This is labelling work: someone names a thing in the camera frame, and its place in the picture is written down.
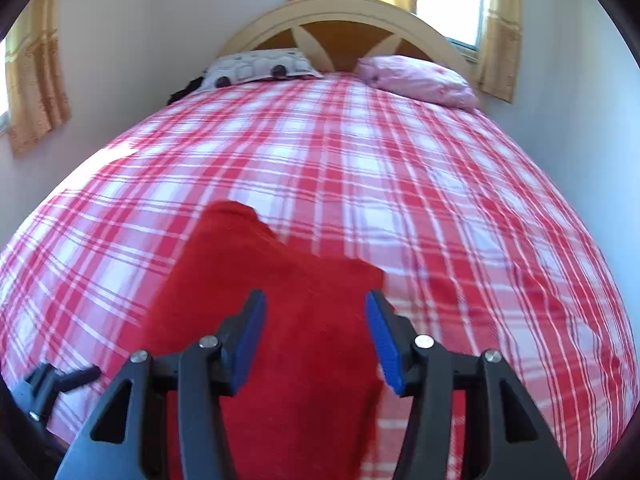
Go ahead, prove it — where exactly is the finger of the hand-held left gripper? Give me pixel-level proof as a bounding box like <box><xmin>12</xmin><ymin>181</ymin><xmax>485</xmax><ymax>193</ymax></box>
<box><xmin>57</xmin><ymin>366</ymin><xmax>102</xmax><ymax>392</ymax></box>

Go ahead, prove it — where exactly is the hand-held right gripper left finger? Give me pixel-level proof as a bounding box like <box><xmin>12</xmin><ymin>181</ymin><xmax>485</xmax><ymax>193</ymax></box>
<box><xmin>54</xmin><ymin>290</ymin><xmax>267</xmax><ymax>480</ymax></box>

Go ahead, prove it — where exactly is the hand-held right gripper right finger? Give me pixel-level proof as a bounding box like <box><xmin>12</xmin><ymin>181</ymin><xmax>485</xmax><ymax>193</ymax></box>
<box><xmin>365</xmin><ymin>290</ymin><xmax>573</xmax><ymax>480</ymax></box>

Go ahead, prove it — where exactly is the red knitted sweater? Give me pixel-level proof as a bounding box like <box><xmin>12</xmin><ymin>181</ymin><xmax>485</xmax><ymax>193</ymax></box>
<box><xmin>142</xmin><ymin>201</ymin><xmax>396</xmax><ymax>480</ymax></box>

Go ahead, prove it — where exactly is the red plaid bedsheet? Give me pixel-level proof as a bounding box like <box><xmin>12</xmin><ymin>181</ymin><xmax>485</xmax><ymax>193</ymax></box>
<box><xmin>0</xmin><ymin>71</ymin><xmax>638</xmax><ymax>480</ymax></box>

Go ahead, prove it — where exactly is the dark cloth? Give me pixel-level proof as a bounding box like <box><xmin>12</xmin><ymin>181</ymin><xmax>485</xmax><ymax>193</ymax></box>
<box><xmin>167</xmin><ymin>76</ymin><xmax>206</xmax><ymax>106</ymax></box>

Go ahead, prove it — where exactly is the pink pillow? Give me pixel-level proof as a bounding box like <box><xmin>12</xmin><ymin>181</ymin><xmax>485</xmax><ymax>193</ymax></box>
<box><xmin>355</xmin><ymin>55</ymin><xmax>478</xmax><ymax>111</ymax></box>

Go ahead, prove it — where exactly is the grey patterned pillow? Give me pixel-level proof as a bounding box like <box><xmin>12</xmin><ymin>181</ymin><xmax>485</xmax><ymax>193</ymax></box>
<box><xmin>200</xmin><ymin>48</ymin><xmax>325</xmax><ymax>92</ymax></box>

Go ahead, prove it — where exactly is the cream wooden headboard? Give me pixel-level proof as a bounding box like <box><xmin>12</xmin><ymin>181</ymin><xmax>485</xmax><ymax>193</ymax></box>
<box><xmin>216</xmin><ymin>0</ymin><xmax>483</xmax><ymax>106</ymax></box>

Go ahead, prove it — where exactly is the window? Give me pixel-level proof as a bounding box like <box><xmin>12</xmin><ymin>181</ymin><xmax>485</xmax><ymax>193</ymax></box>
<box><xmin>415</xmin><ymin>0</ymin><xmax>486</xmax><ymax>53</ymax></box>
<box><xmin>0</xmin><ymin>35</ymin><xmax>13</xmax><ymax>131</ymax></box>

